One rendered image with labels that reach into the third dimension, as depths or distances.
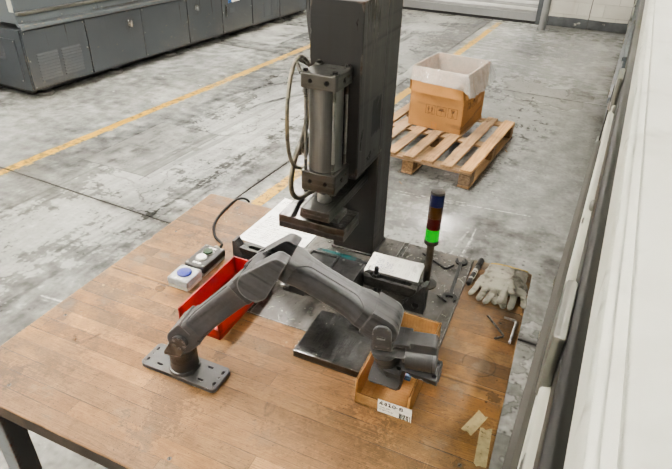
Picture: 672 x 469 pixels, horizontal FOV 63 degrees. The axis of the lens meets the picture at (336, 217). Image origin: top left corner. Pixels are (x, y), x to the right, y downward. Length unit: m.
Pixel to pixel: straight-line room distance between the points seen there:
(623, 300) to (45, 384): 1.27
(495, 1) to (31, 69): 7.40
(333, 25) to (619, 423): 1.13
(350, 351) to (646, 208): 1.02
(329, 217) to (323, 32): 0.42
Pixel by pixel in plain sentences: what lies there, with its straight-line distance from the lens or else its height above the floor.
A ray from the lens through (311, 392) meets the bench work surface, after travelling 1.27.
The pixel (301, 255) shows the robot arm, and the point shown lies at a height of 1.27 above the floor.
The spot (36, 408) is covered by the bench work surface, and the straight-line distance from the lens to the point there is 1.37.
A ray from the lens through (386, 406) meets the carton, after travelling 1.22.
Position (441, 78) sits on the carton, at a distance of 4.60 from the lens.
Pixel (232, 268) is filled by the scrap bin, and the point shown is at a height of 0.93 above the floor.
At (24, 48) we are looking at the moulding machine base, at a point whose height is 0.50.
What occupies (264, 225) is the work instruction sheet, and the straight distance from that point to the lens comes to 1.81.
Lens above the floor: 1.85
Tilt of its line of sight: 31 degrees down
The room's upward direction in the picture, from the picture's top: 2 degrees clockwise
